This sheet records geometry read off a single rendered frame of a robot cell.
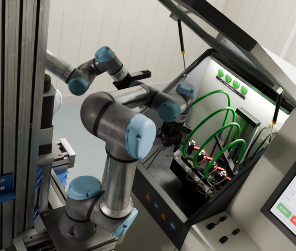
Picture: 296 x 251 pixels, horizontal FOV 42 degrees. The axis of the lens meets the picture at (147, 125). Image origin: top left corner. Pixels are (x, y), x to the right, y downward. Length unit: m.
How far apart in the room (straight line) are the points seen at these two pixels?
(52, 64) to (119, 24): 2.32
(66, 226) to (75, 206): 0.12
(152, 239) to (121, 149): 1.08
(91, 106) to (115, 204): 0.37
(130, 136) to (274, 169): 0.88
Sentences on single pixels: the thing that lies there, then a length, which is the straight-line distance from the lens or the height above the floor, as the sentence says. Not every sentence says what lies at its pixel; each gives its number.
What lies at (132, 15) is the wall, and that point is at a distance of 3.89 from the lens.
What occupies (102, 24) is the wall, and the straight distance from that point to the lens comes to 3.75.
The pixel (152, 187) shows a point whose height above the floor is 0.95.
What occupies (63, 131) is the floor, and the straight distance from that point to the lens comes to 3.68.
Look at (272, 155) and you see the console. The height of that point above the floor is 1.34.
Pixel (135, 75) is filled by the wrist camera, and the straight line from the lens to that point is 1.72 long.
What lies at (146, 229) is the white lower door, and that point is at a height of 0.68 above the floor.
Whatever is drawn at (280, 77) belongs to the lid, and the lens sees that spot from 1.42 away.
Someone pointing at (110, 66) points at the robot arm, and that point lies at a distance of 1.64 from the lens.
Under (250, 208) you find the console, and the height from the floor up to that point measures 1.08.
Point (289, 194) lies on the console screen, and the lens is 1.72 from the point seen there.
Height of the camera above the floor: 2.26
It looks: 35 degrees down
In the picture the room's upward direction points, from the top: 16 degrees clockwise
